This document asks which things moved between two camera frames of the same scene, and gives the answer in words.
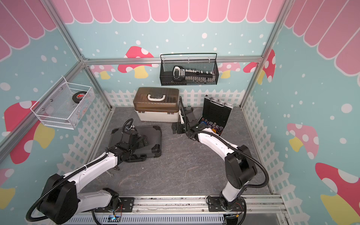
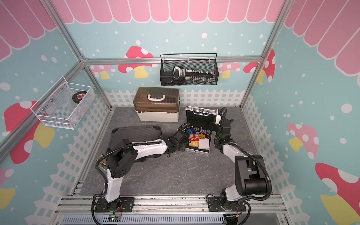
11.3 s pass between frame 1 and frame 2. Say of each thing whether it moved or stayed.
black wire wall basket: stayed
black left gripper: moved
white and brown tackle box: stayed
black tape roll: stayed
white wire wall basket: stayed
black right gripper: moved
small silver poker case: moved
